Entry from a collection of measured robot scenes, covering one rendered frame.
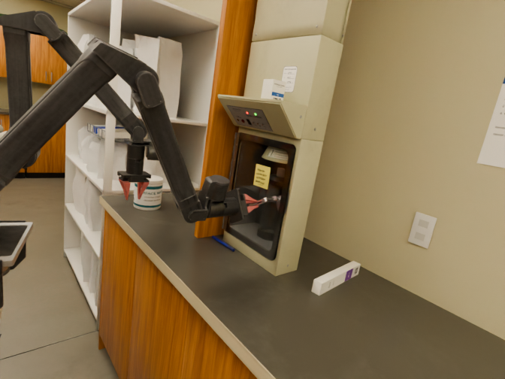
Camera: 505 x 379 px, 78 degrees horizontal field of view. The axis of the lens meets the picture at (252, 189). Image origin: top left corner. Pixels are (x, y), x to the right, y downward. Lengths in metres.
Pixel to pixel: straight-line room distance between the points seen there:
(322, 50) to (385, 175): 0.55
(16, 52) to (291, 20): 0.80
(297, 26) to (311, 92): 0.22
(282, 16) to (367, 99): 0.48
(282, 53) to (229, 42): 0.23
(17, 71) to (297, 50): 0.81
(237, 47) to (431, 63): 0.68
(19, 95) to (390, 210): 1.28
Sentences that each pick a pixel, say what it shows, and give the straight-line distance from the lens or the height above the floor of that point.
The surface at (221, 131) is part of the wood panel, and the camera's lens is 1.23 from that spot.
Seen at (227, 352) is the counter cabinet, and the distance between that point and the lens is 0.93.
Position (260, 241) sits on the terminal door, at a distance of 1.11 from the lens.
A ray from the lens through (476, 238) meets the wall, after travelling 1.22.
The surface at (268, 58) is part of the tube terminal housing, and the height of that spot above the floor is 1.65.
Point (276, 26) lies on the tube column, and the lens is 1.15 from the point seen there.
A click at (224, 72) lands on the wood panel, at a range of 1.22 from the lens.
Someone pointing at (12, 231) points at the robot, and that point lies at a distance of 1.11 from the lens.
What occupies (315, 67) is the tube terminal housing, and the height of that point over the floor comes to 1.62.
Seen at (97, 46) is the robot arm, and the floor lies 1.53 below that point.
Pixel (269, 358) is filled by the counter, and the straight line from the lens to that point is 0.79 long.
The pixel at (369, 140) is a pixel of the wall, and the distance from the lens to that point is 1.34.
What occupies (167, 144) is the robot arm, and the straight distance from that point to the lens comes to 0.77.
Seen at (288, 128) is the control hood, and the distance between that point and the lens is 0.95.
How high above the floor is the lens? 1.45
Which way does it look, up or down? 13 degrees down
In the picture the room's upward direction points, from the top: 9 degrees clockwise
